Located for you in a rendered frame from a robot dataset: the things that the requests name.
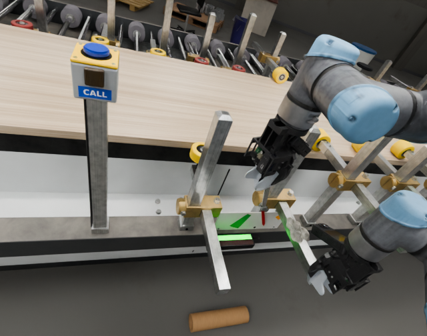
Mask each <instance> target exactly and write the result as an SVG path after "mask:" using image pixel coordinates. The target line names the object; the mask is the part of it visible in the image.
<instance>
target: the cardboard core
mask: <svg viewBox="0 0 427 336"><path fill-rule="evenodd" d="M249 318H250V316H249V312H248V309H247V307H246V306H239V307H230V308H226V309H217V310H212V311H204V312H199V313H190V314H189V330H190V331H191V333H193V332H197V331H204V330H208V329H216V328H220V327H227V326H232V325H239V324H243V323H248V322H249Z"/></svg>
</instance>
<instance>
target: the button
mask: <svg viewBox="0 0 427 336"><path fill-rule="evenodd" d="M83 51H84V52H85V53H86V54H87V55H89V56H91V57H96V58H105V57H107V56H109V49H108V48H107V47H106V46H104V45H102V44H98V43H86V44H85V45H84V46H83Z"/></svg>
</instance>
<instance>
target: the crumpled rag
mask: <svg viewBox="0 0 427 336"><path fill-rule="evenodd" d="M286 227H288V229H289V230H290V232H291V233H290V234H291V235H290V237H291V238H292V240H293V241H296V242H297V243H299V244H300V243H302V241H303V239H305V240H307V241H309V240H310V234H309V232H308V230H306V229H305V228H303V227H301V224H300V222H298V221H294V219H292V218H291V217H288V218H287V223H286Z"/></svg>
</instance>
